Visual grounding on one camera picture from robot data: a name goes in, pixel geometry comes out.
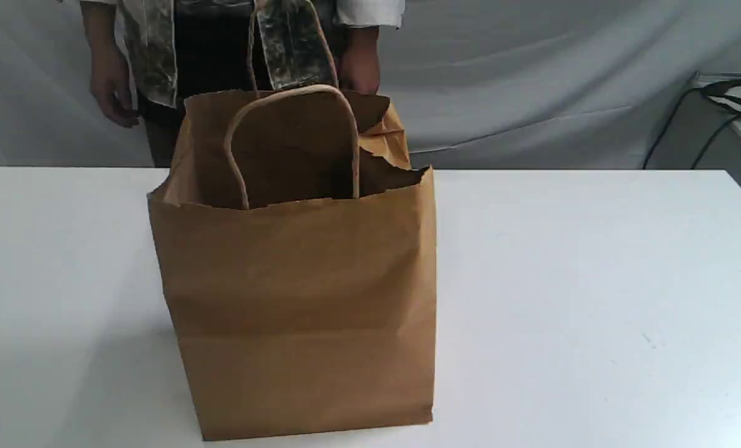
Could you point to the person's right forearm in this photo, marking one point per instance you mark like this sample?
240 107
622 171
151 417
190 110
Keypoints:
99 18

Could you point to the person's left forearm white sleeve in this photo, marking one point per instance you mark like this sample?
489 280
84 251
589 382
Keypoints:
364 20

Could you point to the person's left hand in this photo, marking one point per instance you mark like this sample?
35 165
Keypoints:
360 69

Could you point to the person's right hand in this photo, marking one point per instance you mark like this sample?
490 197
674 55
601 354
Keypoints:
110 85

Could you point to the person's torso camouflage vest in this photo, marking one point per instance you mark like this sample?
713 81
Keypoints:
179 49

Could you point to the brown paper bag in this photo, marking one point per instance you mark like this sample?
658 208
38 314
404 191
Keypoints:
297 249

